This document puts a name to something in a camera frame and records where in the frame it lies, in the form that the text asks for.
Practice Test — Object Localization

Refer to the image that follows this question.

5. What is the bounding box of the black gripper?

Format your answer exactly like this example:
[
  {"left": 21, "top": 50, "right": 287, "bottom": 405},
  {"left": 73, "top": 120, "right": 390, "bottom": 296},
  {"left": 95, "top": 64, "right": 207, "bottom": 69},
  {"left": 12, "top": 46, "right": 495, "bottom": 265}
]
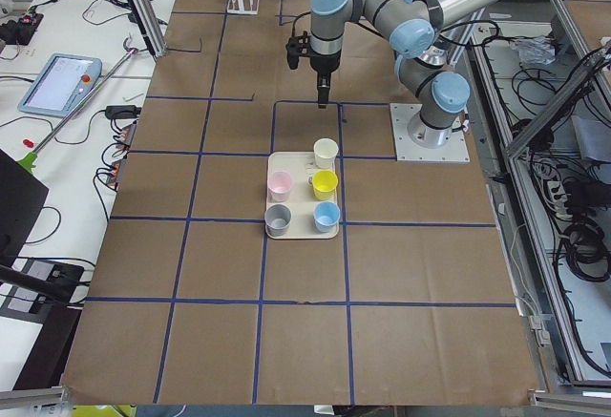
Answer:
[{"left": 308, "top": 49, "right": 341, "bottom": 109}]

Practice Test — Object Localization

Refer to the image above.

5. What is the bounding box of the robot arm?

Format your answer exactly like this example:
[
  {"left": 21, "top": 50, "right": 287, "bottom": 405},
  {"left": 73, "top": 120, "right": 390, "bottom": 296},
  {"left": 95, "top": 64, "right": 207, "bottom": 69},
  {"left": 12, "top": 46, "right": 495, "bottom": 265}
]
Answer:
[{"left": 306, "top": 0, "right": 499, "bottom": 149}]

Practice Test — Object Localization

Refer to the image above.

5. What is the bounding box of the cream white cup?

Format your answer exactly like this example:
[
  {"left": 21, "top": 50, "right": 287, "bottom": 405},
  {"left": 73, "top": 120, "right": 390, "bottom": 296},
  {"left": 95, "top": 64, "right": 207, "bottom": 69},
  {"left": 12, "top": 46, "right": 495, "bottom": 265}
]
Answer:
[{"left": 313, "top": 137, "right": 339, "bottom": 169}]

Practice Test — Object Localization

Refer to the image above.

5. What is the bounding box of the yellow cup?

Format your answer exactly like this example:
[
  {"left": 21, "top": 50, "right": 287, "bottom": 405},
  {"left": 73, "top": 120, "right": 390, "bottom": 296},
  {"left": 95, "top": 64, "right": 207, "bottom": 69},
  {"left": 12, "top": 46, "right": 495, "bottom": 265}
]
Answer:
[{"left": 312, "top": 170, "right": 339, "bottom": 200}]

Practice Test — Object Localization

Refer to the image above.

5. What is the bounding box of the pink cup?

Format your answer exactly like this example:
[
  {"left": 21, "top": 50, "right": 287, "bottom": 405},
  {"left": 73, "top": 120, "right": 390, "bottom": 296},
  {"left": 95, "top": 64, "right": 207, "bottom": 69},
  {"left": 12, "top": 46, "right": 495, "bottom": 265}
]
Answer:
[{"left": 267, "top": 171, "right": 293, "bottom": 202}]

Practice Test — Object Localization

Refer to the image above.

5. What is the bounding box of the blue cup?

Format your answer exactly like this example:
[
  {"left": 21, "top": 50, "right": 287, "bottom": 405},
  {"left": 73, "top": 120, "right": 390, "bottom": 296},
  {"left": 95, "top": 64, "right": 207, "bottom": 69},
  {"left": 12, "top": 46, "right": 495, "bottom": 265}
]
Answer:
[{"left": 313, "top": 201, "right": 340, "bottom": 233}]

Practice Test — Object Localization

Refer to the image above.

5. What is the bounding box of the grey cup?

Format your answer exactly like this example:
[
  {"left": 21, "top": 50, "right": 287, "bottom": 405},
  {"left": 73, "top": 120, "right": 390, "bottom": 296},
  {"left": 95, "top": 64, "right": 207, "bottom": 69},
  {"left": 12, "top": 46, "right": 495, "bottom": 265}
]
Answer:
[{"left": 264, "top": 204, "right": 292, "bottom": 238}]

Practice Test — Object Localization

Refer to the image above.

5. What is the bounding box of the cream serving tray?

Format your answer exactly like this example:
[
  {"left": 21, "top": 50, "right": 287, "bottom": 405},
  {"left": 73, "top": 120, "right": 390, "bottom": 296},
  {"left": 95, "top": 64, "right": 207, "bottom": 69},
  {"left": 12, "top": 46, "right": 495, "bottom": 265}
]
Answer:
[{"left": 265, "top": 151, "right": 339, "bottom": 240}]

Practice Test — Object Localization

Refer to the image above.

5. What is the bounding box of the black power adapter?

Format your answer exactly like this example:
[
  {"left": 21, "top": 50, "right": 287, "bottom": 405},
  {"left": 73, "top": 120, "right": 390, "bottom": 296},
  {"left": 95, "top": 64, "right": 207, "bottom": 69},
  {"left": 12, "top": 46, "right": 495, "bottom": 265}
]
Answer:
[{"left": 104, "top": 105, "right": 141, "bottom": 120}]

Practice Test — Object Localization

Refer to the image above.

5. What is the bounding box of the teach pendant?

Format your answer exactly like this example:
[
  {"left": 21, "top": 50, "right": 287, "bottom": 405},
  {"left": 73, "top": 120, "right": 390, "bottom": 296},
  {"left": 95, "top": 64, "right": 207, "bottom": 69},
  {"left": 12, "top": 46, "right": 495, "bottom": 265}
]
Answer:
[{"left": 17, "top": 53, "right": 102, "bottom": 117}]

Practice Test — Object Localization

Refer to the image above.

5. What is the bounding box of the reacher grabber tool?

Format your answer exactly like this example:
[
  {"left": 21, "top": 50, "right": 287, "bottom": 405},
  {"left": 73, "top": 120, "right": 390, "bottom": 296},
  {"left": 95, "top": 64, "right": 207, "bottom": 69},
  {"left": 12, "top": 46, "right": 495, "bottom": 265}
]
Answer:
[{"left": 18, "top": 37, "right": 139, "bottom": 172}]

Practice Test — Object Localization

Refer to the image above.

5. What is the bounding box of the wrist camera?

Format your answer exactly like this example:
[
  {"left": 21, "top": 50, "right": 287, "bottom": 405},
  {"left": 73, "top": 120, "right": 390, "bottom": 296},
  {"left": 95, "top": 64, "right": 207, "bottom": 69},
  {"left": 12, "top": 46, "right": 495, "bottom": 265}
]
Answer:
[{"left": 285, "top": 31, "right": 310, "bottom": 70}]

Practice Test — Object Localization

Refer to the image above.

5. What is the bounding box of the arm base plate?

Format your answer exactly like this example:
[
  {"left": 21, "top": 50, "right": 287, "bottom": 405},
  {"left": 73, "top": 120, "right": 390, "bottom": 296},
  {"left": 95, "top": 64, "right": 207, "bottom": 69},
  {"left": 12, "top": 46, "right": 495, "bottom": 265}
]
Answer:
[{"left": 390, "top": 103, "right": 470, "bottom": 164}]

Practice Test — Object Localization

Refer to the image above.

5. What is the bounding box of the aluminium frame post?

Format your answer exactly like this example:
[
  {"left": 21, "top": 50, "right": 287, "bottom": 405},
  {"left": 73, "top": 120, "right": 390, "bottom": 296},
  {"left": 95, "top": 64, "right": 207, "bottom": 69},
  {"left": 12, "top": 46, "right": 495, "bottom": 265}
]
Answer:
[{"left": 127, "top": 0, "right": 167, "bottom": 58}]

